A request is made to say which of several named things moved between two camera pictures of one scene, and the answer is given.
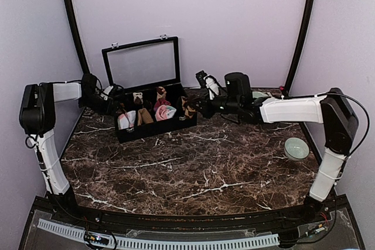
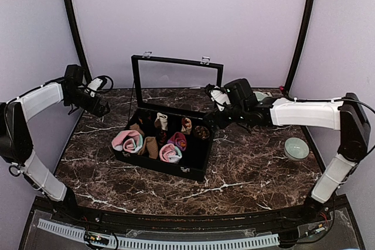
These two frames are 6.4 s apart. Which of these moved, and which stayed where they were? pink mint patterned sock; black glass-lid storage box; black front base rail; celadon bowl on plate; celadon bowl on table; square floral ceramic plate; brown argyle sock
Moved: brown argyle sock; pink mint patterned sock; black glass-lid storage box
Stayed: celadon bowl on table; black front base rail; square floral ceramic plate; celadon bowl on plate
